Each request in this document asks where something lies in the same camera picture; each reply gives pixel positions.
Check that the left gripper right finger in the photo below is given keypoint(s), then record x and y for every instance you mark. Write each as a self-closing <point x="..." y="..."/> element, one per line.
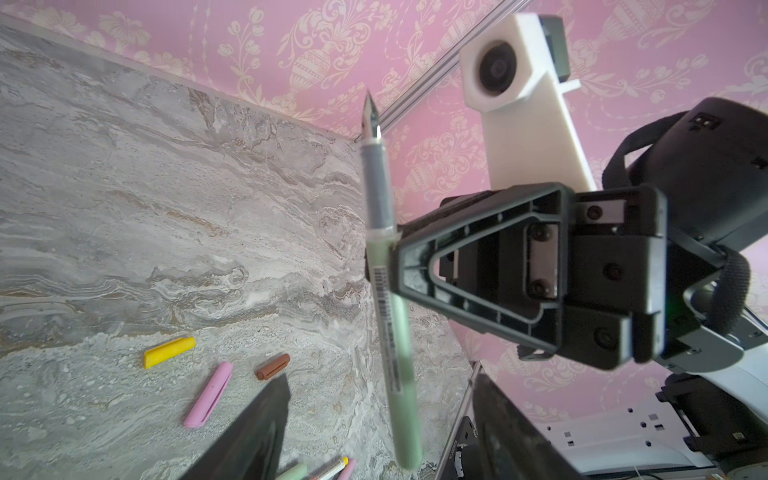
<point x="499" y="442"/>

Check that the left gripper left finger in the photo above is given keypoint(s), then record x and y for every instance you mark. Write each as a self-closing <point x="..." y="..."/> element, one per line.
<point x="251" y="446"/>

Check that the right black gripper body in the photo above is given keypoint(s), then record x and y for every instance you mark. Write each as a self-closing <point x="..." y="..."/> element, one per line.
<point x="614" y="309"/>

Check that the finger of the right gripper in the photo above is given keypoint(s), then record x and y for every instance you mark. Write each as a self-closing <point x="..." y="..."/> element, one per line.
<point x="495" y="262"/>

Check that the light green pen cap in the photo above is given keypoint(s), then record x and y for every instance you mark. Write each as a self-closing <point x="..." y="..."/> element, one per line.
<point x="296" y="472"/>

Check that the white yellow marker pen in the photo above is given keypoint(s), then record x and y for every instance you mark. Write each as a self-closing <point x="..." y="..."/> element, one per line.
<point x="331" y="470"/>

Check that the yellow pen cap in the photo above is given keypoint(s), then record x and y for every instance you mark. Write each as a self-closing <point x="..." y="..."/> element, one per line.
<point x="166" y="351"/>

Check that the light green fountain pen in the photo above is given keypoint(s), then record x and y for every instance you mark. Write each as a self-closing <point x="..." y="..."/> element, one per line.
<point x="392" y="314"/>

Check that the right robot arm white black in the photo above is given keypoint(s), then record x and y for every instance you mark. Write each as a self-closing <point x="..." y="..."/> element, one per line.
<point x="711" y="165"/>

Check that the pink pen cap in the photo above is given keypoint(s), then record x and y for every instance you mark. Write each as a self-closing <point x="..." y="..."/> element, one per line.
<point x="209" y="397"/>

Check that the dark brown pen cap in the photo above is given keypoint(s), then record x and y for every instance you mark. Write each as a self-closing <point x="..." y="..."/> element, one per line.
<point x="271" y="367"/>

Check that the pink fountain pen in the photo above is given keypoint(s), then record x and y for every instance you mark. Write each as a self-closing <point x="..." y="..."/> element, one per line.
<point x="348" y="470"/>

